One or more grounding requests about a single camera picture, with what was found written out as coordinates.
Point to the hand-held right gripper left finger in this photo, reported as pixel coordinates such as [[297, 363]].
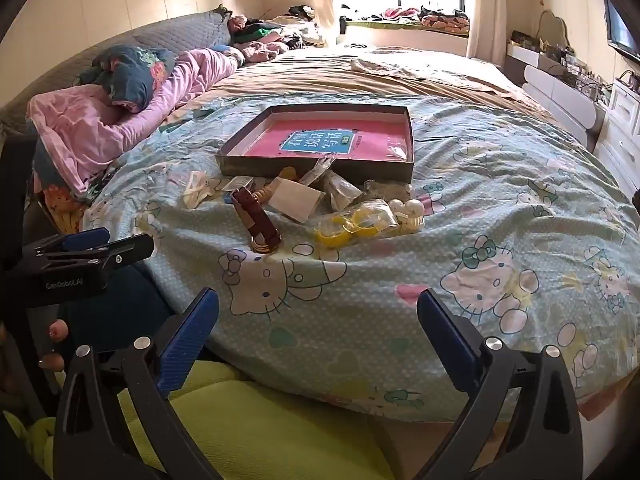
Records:
[[190, 332]]

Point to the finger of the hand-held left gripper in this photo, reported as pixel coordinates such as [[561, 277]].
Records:
[[120, 255], [85, 239]]

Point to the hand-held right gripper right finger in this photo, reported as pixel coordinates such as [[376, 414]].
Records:
[[445, 335]]

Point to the white hair claw clip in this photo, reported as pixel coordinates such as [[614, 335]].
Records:
[[197, 187]]

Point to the small box of hairpins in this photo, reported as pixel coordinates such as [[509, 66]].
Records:
[[231, 191]]

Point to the small white duck figure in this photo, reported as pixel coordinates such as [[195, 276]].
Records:
[[407, 212]]

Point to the brown leather watch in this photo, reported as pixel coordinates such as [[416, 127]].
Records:
[[257, 222]]

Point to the bag of yellow rings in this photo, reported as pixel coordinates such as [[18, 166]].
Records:
[[345, 225]]

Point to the clear earring card bag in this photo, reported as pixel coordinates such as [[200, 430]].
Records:
[[295, 201]]

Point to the narrow clear white bag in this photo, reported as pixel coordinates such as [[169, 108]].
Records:
[[320, 167]]

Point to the shallow cardboard box tray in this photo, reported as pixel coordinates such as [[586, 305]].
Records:
[[320, 166]]

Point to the person's left hand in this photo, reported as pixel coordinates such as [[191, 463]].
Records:
[[57, 331]]

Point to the pink quilt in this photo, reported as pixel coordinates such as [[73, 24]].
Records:
[[100, 130]]

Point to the cartoon cat print bedsheet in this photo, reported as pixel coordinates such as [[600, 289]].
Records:
[[475, 200]]

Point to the dark blue floral pillow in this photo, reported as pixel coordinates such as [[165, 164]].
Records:
[[132, 72]]

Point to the pink book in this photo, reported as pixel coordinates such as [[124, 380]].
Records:
[[310, 137]]

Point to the pile of clothes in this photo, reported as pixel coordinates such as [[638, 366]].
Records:
[[265, 35]]

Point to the white vanity desk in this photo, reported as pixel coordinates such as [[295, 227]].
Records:
[[555, 90]]

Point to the tan bed sheet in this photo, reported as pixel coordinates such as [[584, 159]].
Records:
[[350, 82]]

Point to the white drawer dresser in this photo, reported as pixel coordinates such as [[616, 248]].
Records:
[[622, 125]]

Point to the clothes on window seat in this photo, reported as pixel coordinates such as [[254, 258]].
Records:
[[430, 17]]

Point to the vanity mirror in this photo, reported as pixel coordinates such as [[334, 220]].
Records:
[[552, 27]]

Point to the wall television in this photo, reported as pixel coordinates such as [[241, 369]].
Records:
[[622, 27]]

